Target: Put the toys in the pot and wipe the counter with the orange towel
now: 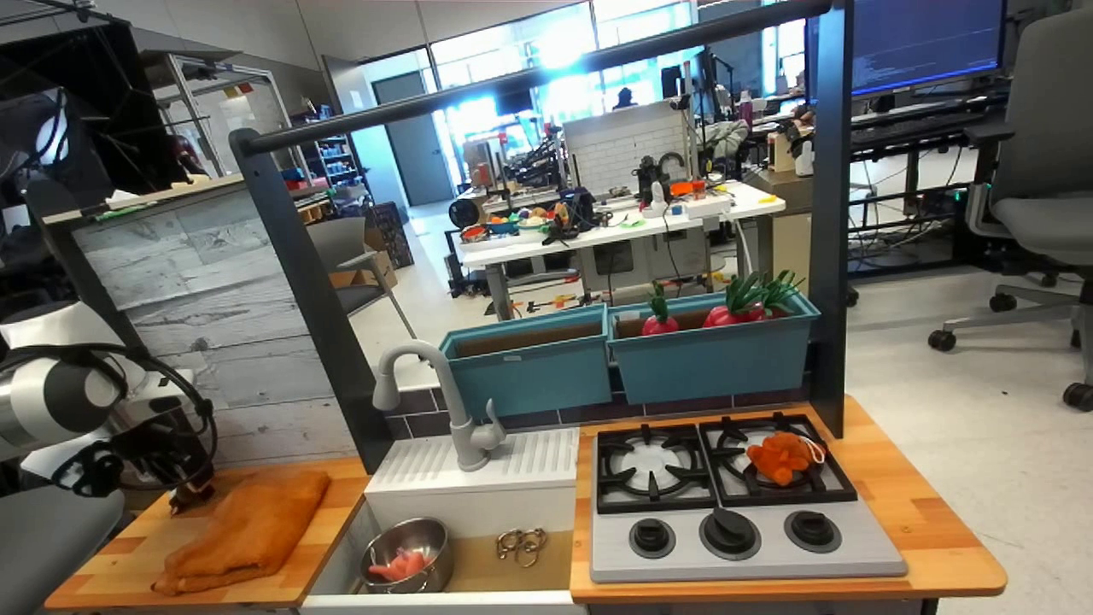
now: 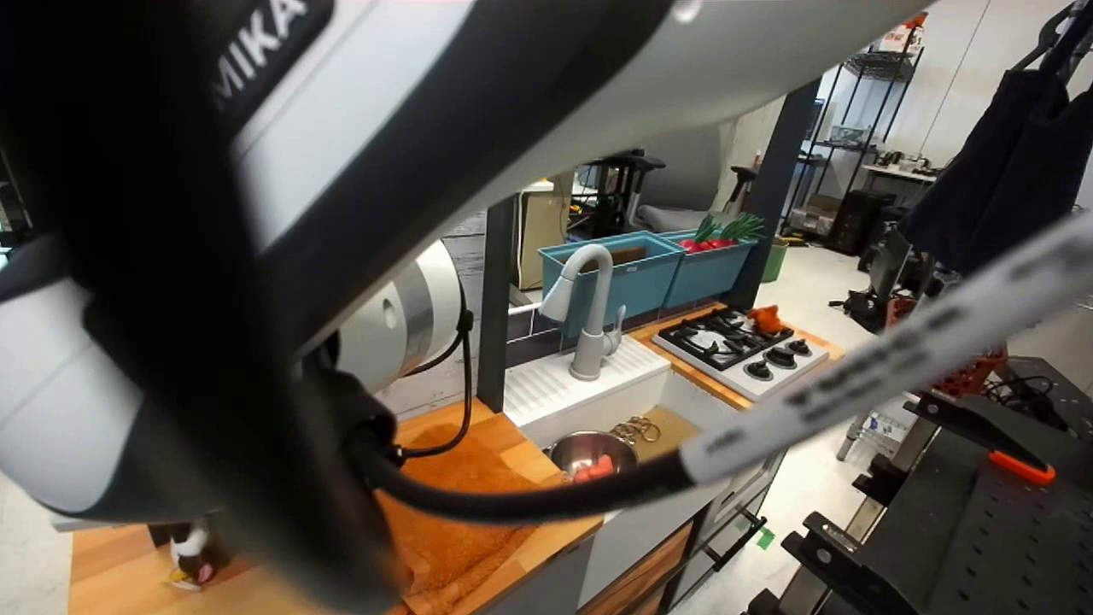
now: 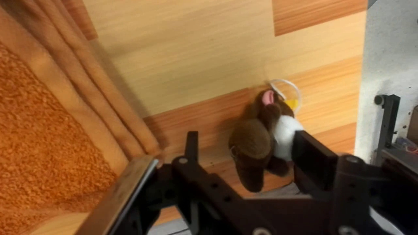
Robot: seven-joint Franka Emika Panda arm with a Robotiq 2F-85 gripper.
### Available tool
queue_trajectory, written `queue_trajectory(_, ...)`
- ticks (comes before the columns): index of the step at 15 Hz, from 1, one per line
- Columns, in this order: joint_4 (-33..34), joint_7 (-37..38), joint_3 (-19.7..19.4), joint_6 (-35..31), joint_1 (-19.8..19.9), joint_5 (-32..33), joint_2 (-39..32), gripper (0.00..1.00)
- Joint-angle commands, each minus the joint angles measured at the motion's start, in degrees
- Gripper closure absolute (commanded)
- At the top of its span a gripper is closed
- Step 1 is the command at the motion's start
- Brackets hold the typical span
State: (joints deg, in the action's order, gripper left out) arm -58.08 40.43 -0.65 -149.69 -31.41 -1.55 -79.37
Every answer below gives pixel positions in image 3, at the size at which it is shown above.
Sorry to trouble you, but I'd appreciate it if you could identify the orange terry towel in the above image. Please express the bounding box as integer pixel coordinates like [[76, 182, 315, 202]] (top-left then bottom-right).
[[0, 0, 163, 235]]

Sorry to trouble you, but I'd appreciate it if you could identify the black metal bracket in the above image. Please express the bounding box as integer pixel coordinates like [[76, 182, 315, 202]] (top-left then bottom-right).
[[372, 92, 402, 152]]

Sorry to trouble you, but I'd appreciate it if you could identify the brown and white plush toy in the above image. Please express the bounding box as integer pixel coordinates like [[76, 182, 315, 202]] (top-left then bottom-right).
[[227, 77, 305, 194]]

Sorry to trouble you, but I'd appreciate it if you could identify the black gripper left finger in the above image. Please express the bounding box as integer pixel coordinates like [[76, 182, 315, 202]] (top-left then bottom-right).
[[76, 155, 160, 235]]

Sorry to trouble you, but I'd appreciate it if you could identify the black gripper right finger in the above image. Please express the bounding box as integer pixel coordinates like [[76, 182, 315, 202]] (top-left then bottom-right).
[[290, 129, 346, 198]]

